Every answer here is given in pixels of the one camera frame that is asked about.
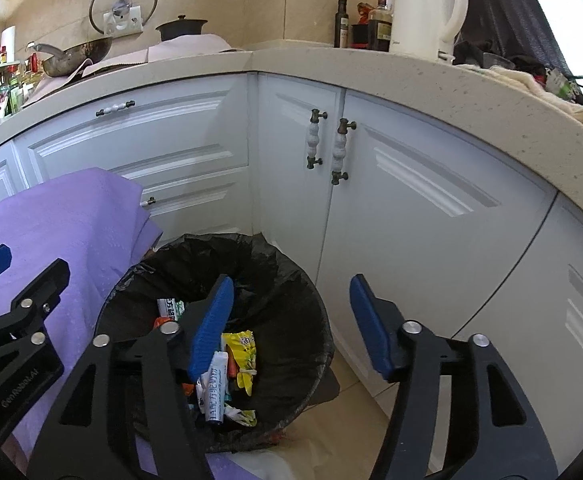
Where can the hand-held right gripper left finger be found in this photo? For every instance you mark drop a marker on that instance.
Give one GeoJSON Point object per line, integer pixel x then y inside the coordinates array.
{"type": "Point", "coordinates": [211, 325]}

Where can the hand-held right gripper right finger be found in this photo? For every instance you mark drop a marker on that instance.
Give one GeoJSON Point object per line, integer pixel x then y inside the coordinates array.
{"type": "Point", "coordinates": [371, 325]}

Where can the white green packet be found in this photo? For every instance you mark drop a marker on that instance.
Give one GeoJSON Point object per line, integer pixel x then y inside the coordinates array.
{"type": "Point", "coordinates": [170, 309]}

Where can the black lined waste bin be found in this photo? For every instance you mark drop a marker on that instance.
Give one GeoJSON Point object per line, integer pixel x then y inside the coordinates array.
{"type": "Point", "coordinates": [281, 285]}

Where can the yellow wrapper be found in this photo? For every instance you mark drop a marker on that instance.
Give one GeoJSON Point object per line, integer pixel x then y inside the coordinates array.
{"type": "Point", "coordinates": [241, 355]}

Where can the pale blue white tube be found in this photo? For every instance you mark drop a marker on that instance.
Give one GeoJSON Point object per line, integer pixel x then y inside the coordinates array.
{"type": "Point", "coordinates": [216, 385]}

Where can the purple tablecloth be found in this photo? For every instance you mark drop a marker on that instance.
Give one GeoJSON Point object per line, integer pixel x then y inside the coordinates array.
{"type": "Point", "coordinates": [71, 220]}

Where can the green white tied wrapper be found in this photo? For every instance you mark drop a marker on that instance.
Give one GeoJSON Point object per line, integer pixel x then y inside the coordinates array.
{"type": "Point", "coordinates": [244, 416]}

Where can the white drawer front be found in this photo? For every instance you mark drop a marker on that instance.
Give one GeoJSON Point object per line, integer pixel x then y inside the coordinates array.
{"type": "Point", "coordinates": [121, 135]}
{"type": "Point", "coordinates": [206, 215]}
{"type": "Point", "coordinates": [196, 167]}

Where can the group of condiment bottles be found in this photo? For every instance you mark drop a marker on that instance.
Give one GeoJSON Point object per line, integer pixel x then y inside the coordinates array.
{"type": "Point", "coordinates": [1, 95]}

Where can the pale cover sheet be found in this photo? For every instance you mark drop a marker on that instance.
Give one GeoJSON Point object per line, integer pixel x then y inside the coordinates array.
{"type": "Point", "coordinates": [191, 46]}
{"type": "Point", "coordinates": [111, 72]}

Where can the paper towel roll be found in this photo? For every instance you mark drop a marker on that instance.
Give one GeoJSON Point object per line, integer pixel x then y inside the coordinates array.
{"type": "Point", "coordinates": [8, 42]}

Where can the metal wok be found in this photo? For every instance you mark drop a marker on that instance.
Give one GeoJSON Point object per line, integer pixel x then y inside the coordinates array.
{"type": "Point", "coordinates": [81, 52]}

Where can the beige stone countertop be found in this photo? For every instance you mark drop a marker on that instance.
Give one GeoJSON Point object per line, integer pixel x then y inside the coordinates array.
{"type": "Point", "coordinates": [421, 90]}

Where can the white lid holder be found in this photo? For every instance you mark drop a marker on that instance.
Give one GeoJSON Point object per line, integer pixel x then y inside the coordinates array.
{"type": "Point", "coordinates": [131, 22]}

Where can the glass pot lid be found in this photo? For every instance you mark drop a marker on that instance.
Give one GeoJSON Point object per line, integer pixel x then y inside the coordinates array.
{"type": "Point", "coordinates": [121, 8]}

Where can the dark jar with red top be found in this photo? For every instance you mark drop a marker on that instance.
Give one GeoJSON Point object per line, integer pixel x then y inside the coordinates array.
{"type": "Point", "coordinates": [360, 35]}

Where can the black pot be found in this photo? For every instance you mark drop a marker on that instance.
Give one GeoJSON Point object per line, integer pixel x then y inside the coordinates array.
{"type": "Point", "coordinates": [181, 29]}

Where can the dark cloth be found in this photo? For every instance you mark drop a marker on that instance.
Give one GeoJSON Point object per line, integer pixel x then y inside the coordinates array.
{"type": "Point", "coordinates": [491, 55]}

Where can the brown sauce bottle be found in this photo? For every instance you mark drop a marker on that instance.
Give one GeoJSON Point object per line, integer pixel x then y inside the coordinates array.
{"type": "Point", "coordinates": [380, 27]}

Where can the dark olive oil bottle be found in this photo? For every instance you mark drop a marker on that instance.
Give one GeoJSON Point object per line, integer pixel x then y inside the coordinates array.
{"type": "Point", "coordinates": [342, 25]}

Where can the white electric kettle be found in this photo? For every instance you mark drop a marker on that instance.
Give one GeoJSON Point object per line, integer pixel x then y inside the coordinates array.
{"type": "Point", "coordinates": [416, 10]}

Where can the dark curtain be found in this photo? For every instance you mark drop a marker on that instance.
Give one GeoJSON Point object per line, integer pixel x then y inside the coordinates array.
{"type": "Point", "coordinates": [511, 5]}

